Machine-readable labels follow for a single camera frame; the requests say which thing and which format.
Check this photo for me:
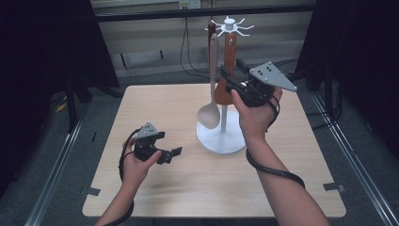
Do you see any grey table bracket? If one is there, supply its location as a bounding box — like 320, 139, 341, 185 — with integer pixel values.
79, 186, 102, 197
323, 182, 346, 193

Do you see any white utensil rack stand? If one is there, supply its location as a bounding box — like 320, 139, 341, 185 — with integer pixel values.
196, 15, 256, 155

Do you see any beige spoon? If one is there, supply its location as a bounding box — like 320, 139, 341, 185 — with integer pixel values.
197, 33, 221, 131

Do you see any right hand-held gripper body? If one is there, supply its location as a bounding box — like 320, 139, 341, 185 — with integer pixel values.
230, 60, 298, 108

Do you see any person's right hand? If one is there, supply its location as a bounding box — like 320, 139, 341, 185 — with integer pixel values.
230, 87, 283, 149

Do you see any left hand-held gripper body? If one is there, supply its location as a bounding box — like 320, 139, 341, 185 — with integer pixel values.
134, 121, 167, 163

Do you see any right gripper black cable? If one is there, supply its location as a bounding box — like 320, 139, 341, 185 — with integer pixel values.
245, 93, 306, 189

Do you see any person's left hand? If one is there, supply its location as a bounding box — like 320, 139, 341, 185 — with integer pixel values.
121, 137, 163, 186

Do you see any black metal crossbar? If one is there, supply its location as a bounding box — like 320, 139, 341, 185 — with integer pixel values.
93, 3, 316, 23

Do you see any white wall power outlet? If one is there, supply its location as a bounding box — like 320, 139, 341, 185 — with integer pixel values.
178, 0, 201, 9

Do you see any black stand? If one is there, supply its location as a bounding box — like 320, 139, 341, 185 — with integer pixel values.
64, 78, 92, 133

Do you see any metal floor rail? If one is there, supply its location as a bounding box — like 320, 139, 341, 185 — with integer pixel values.
23, 119, 84, 226
309, 90, 399, 226

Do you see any yellow floor tape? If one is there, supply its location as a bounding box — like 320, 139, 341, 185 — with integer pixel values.
56, 97, 69, 113

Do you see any black floor cable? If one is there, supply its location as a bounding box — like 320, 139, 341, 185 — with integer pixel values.
272, 56, 300, 72
179, 17, 217, 82

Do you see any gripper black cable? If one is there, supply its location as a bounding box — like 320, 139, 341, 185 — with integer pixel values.
103, 127, 144, 226
245, 93, 306, 189

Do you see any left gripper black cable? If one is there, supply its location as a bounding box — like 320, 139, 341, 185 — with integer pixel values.
103, 127, 144, 226

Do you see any black curtain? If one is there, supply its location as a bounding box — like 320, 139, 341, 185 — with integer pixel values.
0, 0, 120, 196
295, 0, 399, 152

